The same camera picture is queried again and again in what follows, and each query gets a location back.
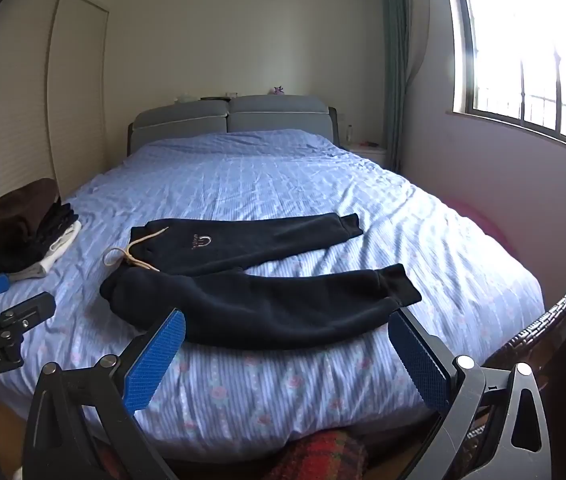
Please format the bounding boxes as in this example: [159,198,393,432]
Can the green curtain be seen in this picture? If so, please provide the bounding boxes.
[382,0,411,174]

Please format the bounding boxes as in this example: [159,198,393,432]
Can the pink object beside bed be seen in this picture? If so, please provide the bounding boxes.
[442,198,515,257]

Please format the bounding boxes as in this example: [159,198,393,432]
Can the folded white garment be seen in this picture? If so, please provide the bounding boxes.
[8,220,82,283]

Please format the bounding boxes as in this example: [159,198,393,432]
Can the cream sliding closet doors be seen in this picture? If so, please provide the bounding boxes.
[0,0,108,197]

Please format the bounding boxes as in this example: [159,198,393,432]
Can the red plaid blanket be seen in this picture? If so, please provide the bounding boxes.
[265,429,367,480]

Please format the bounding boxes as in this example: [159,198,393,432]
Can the window with dark frame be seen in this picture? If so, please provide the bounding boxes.
[450,0,566,143]

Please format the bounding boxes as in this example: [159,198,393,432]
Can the white bedside table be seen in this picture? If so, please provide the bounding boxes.
[345,144,387,168]

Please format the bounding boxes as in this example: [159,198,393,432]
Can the stack of folded dark clothes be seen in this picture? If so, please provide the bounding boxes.
[0,178,78,274]

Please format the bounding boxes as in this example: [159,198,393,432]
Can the dark navy fleece pants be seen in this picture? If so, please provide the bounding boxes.
[100,212,422,351]

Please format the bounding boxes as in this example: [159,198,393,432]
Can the grey padded headboard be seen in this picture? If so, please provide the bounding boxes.
[127,94,341,155]

